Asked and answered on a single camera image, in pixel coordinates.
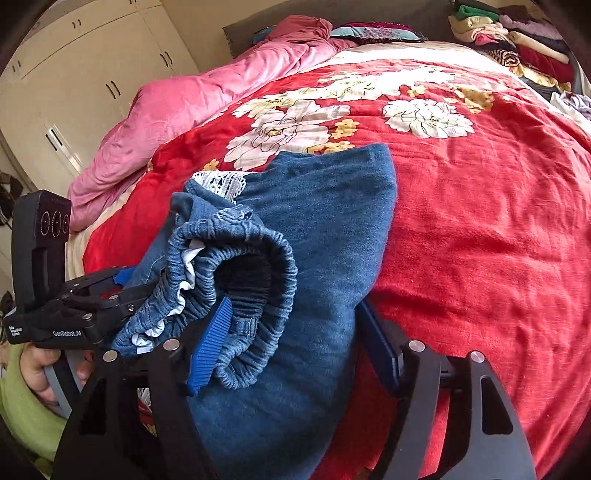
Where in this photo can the pink quilt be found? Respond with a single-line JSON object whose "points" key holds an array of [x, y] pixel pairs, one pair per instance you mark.
{"points": [[184, 106]]}

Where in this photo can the red floral blanket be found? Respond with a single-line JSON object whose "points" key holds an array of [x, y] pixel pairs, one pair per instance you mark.
{"points": [[485, 230]]}

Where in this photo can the white and lavender garment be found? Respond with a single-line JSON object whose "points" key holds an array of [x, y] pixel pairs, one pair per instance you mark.
{"points": [[575, 106]]}

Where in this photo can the person's left hand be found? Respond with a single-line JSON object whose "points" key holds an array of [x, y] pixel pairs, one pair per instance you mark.
{"points": [[37, 369]]}

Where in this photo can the blue denim pants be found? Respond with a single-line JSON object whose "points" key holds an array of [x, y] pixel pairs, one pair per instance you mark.
{"points": [[314, 258]]}

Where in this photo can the stack of folded clothes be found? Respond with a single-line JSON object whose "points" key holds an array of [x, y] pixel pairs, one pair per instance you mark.
{"points": [[521, 41]]}

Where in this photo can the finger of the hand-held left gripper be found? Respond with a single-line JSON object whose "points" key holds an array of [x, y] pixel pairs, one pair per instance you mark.
{"points": [[121, 276], [115, 302]]}

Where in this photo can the cream wardrobe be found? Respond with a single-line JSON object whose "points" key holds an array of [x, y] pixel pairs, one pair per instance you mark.
{"points": [[83, 69]]}

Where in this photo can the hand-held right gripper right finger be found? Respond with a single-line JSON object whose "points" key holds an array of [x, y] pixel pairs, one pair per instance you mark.
{"points": [[378, 350]]}

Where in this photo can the dark patterned cloth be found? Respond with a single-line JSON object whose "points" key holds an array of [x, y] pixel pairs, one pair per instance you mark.
{"points": [[9, 198]]}

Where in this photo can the floral pillow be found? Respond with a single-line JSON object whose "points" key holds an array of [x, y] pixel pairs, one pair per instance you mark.
{"points": [[378, 32]]}

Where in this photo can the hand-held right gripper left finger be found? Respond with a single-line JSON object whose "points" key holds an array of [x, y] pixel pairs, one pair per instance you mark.
{"points": [[210, 341]]}

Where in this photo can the person's left forearm, green sleeve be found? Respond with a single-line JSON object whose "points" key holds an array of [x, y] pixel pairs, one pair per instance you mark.
{"points": [[23, 424]]}

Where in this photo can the dark headboard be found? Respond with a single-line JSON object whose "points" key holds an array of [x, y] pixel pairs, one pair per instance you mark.
{"points": [[369, 11]]}

